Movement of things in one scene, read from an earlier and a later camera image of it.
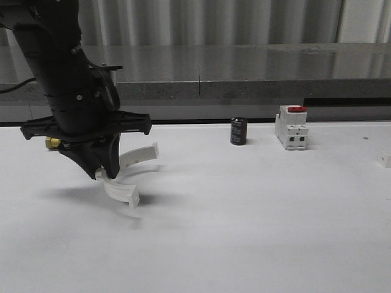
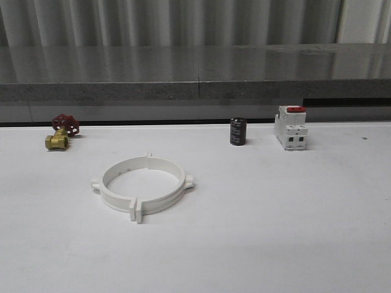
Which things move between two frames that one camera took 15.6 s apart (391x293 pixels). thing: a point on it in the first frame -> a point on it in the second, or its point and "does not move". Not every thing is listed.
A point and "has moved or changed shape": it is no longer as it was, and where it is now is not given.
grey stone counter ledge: [234, 71] does not move
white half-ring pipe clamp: [131, 165] has moved or changed shape
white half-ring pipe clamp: [381, 160] -> [185, 182]
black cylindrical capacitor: [238, 130] does not move
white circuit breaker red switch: [291, 127] does not move
